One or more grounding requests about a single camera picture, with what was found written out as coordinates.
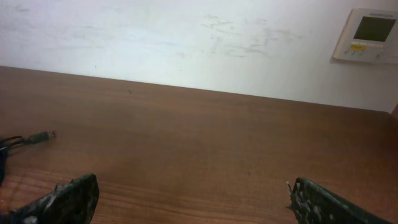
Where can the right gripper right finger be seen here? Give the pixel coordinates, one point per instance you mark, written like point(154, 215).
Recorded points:
point(311, 204)

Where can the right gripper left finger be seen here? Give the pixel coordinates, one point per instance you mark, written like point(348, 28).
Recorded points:
point(71, 203)

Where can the white wall control panel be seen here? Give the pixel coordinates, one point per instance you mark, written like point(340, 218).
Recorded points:
point(369, 36)

